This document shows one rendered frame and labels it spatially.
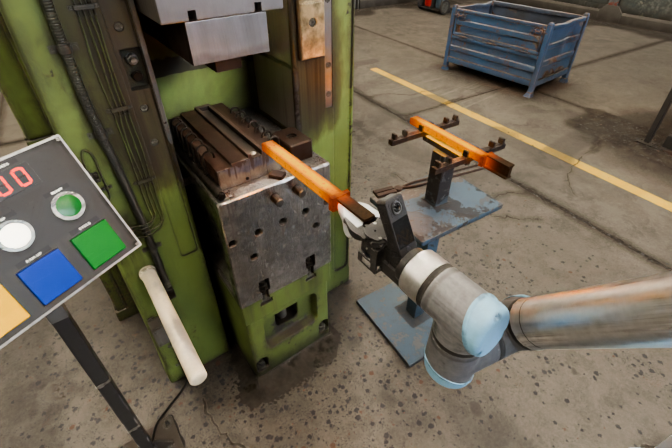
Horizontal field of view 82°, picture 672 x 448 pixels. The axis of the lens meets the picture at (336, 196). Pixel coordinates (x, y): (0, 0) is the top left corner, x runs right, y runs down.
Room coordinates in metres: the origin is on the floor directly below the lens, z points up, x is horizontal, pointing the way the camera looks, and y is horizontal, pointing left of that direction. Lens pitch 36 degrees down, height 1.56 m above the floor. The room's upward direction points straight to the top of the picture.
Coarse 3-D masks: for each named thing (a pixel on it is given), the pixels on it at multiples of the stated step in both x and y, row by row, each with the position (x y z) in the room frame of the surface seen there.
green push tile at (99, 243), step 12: (96, 228) 0.60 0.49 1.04; (108, 228) 0.61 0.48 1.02; (72, 240) 0.56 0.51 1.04; (84, 240) 0.57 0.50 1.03; (96, 240) 0.58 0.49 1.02; (108, 240) 0.60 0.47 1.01; (120, 240) 0.61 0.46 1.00; (84, 252) 0.56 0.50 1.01; (96, 252) 0.57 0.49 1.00; (108, 252) 0.58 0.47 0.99; (96, 264) 0.55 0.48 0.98
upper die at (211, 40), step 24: (144, 24) 1.21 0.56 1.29; (168, 24) 1.00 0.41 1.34; (192, 24) 0.91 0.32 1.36; (216, 24) 0.94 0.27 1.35; (240, 24) 0.98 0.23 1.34; (264, 24) 1.02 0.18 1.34; (192, 48) 0.91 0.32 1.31; (216, 48) 0.94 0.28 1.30; (240, 48) 0.97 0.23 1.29; (264, 48) 1.01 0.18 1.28
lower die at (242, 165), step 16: (192, 112) 1.27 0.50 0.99; (224, 112) 1.27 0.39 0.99; (192, 128) 1.17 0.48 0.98; (208, 128) 1.15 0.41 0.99; (240, 128) 1.14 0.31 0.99; (192, 144) 1.06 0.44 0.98; (208, 144) 1.06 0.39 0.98; (224, 144) 1.04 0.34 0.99; (256, 144) 1.02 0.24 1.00; (208, 160) 0.96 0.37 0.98; (224, 160) 0.96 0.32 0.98; (240, 160) 0.95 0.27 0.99; (256, 160) 0.97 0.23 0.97; (272, 160) 1.01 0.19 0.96; (224, 176) 0.91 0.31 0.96; (240, 176) 0.94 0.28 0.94; (256, 176) 0.97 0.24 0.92
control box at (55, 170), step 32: (0, 160) 0.60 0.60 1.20; (32, 160) 0.63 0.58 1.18; (64, 160) 0.67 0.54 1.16; (32, 192) 0.59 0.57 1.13; (64, 192) 0.62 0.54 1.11; (96, 192) 0.66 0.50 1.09; (0, 224) 0.52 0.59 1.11; (32, 224) 0.55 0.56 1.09; (64, 224) 0.58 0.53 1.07; (0, 256) 0.48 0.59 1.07; (32, 256) 0.51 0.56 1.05; (32, 320) 0.43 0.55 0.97
